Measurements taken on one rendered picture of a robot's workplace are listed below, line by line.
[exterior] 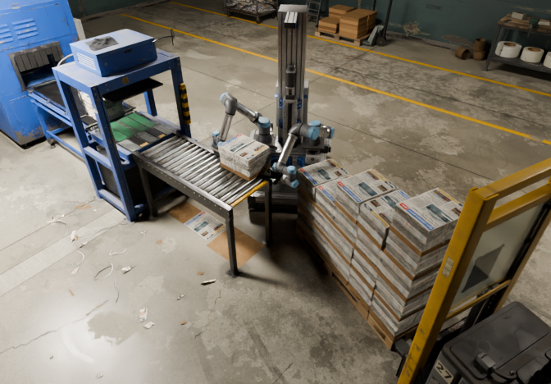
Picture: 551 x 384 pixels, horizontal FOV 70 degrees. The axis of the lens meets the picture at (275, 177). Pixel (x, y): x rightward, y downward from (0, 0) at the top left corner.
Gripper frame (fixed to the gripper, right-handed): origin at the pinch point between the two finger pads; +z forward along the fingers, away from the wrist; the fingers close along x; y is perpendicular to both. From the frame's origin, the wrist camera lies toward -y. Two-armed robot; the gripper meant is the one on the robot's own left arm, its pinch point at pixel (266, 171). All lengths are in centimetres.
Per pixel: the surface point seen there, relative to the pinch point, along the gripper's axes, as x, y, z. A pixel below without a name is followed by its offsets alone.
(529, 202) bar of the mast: 26, 87, -197
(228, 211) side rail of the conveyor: 62, 1, -14
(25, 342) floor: 215, -79, 67
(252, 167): 18.7, 15.0, -1.6
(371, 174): -21, 29, -93
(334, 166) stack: -41, 5, -47
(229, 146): 17.9, 24.9, 27.3
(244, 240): 23, -78, 10
